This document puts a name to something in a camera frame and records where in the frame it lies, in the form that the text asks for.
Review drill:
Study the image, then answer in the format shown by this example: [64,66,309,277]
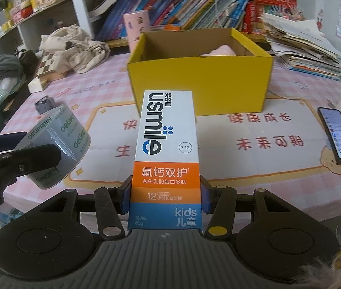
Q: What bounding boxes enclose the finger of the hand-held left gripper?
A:
[0,144,62,209]
[0,131,28,156]

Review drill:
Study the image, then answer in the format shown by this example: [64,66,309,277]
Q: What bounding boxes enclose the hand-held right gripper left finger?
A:
[36,177,133,238]

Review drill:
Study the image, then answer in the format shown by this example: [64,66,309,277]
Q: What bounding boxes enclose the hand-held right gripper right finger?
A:
[201,176,306,236]

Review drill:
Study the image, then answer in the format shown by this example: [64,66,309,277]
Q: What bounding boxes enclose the clear tape roll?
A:
[13,104,93,191]

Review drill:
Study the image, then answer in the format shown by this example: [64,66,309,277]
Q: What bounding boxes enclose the white orange toothpaste box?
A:
[129,90,202,233]

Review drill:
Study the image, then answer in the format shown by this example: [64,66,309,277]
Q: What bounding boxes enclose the yellow cardboard box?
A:
[127,28,274,118]

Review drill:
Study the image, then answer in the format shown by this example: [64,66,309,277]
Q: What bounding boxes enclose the pink plush toy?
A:
[200,44,239,57]

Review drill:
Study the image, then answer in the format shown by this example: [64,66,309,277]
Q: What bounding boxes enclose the small grey object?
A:
[35,96,54,115]

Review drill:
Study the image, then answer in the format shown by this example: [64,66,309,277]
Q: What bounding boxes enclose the checkered box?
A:
[27,49,75,93]

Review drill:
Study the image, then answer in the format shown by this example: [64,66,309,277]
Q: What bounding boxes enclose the beige cloth bag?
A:
[40,26,111,74]

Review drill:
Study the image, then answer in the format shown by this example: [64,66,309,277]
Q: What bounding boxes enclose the black smartphone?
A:
[318,106,341,166]

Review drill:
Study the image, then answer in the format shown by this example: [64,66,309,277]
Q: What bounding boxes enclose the white bookshelf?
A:
[0,0,316,49]

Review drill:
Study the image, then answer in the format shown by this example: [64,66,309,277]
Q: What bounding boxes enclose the pink cylindrical canister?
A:
[123,10,151,53]

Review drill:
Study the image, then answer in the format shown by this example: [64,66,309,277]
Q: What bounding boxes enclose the stack of papers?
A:
[260,11,341,82]

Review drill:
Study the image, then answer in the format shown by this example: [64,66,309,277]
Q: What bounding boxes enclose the row of colourful children's books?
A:
[97,0,253,41]

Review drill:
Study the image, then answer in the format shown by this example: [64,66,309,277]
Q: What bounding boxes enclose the red thick books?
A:
[243,0,298,34]

